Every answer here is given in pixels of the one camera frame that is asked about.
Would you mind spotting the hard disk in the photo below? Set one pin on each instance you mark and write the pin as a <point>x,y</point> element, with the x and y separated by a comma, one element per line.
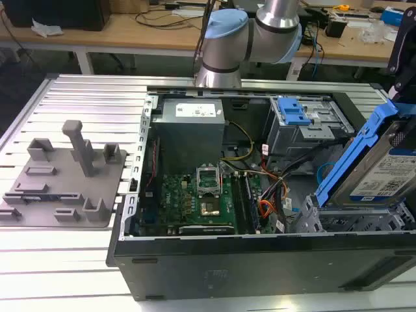
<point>383,175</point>

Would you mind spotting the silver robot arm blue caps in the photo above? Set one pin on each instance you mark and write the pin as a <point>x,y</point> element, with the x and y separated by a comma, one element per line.
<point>227,45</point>

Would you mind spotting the metal disk bay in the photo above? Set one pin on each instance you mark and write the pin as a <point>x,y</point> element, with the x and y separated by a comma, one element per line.
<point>357,221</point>

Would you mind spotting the black RAM slot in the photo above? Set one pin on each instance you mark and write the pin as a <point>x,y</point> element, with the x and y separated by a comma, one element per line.
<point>249,204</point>
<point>238,204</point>
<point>254,204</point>
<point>243,204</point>

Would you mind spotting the clear plastic packaging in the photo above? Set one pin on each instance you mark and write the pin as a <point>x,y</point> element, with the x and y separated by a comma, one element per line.
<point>377,32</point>

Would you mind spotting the blue cardboard box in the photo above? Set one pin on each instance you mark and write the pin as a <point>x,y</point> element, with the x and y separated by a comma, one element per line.
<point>391,15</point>

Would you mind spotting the wooden desk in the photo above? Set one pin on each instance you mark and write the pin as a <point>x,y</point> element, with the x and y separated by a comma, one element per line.
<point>97,40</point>
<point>351,48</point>

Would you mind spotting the small black device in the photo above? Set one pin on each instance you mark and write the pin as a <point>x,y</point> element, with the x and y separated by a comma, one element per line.
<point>335,27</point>

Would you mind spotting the metal drive cage blue latch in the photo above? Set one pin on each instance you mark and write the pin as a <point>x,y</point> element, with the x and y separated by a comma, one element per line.
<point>292,133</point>

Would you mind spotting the grey power supply unit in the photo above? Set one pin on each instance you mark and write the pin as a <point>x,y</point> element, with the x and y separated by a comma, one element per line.
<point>188,139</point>

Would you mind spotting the CPU socket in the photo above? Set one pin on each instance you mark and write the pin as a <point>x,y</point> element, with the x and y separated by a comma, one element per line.
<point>209,209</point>

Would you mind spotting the black graphics card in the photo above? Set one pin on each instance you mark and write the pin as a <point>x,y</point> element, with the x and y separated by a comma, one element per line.
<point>208,230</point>

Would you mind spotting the green motherboard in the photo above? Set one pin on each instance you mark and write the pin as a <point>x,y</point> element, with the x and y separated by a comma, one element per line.
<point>182,201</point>

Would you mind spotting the black PC case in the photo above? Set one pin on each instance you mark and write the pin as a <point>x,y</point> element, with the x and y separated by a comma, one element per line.
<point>227,269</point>

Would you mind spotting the black box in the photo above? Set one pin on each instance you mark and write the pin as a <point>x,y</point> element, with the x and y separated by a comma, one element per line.
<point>55,14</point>

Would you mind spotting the white crumpled wrapping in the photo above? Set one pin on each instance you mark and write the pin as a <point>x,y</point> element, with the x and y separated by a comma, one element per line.
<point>47,28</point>

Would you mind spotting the grey parts rack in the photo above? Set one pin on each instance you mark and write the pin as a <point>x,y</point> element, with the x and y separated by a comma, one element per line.
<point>65,182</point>

